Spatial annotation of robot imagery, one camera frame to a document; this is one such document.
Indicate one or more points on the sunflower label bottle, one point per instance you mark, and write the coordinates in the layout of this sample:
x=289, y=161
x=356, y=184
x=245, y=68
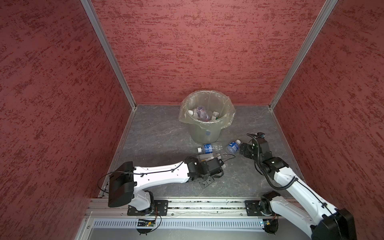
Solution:
x=215, y=116

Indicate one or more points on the circuit board under rail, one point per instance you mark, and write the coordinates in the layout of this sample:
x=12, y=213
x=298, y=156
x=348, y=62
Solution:
x=271, y=226
x=144, y=223

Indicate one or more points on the left circuit board under rail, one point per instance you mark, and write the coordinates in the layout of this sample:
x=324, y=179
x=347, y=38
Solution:
x=144, y=223

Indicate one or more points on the grey mesh waste bin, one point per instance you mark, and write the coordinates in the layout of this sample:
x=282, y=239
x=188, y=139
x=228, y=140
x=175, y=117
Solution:
x=201, y=136

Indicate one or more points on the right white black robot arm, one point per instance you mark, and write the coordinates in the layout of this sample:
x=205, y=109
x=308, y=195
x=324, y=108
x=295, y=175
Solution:
x=293, y=199

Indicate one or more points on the white slotted cable duct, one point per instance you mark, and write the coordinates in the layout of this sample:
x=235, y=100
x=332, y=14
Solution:
x=189, y=224

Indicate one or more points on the right corner aluminium post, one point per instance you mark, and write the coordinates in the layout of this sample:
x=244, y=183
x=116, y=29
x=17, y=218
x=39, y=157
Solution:
x=317, y=26

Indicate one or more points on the aluminium front rail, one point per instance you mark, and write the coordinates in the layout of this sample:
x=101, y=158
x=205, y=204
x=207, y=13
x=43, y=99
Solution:
x=180, y=208

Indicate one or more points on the tall clear bottle white cap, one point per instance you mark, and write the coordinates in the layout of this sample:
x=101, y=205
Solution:
x=202, y=114

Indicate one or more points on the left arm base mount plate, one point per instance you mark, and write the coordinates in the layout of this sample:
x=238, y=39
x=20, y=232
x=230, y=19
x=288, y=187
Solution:
x=157, y=207

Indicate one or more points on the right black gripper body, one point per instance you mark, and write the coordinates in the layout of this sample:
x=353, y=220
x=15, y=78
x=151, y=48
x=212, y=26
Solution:
x=250, y=153

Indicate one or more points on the clear plastic bin liner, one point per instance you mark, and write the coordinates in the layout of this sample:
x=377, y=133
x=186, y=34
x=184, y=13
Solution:
x=212, y=101

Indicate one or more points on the corner aluminium post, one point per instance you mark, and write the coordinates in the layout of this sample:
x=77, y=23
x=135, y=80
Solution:
x=317, y=26
x=96, y=24

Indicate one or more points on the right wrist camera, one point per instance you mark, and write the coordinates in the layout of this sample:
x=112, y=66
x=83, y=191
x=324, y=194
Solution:
x=260, y=135

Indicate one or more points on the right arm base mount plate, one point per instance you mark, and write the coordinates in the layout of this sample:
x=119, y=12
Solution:
x=253, y=208

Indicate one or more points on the red white label water bottle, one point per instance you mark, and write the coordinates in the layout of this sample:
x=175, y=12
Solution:
x=194, y=113

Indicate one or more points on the left corner aluminium post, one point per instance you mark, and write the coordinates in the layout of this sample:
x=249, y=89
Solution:
x=96, y=24

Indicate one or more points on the right circuit board under rail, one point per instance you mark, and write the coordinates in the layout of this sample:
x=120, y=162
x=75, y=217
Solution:
x=271, y=226

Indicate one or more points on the white yellow label bottle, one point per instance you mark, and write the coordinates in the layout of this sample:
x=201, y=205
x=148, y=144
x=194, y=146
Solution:
x=207, y=157

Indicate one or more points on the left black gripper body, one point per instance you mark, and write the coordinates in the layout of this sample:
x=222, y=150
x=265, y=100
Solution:
x=206, y=181

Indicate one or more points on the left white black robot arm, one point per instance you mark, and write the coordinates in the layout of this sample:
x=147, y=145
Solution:
x=128, y=184

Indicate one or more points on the blue label bottle white cap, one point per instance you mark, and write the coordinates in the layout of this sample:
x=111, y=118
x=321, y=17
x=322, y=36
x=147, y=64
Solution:
x=233, y=147

